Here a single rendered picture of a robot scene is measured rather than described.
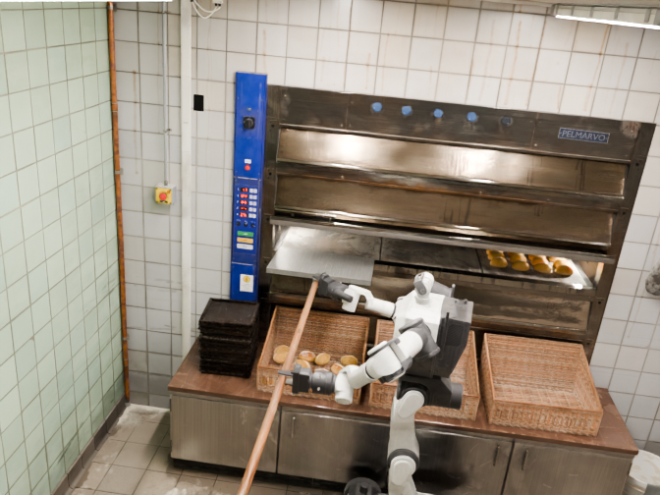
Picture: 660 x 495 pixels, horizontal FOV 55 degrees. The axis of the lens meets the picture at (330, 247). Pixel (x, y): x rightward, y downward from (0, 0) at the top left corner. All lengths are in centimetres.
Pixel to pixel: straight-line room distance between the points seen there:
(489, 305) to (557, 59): 135
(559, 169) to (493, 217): 41
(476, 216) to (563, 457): 131
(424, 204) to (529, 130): 65
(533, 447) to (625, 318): 90
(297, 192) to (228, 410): 121
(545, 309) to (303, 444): 152
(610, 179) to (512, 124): 58
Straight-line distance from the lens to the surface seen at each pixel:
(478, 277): 358
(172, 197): 355
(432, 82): 328
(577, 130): 344
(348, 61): 328
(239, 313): 350
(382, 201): 341
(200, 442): 366
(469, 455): 352
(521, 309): 370
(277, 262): 343
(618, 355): 397
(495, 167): 339
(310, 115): 335
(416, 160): 335
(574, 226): 356
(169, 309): 392
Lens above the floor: 256
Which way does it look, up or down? 22 degrees down
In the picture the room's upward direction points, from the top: 5 degrees clockwise
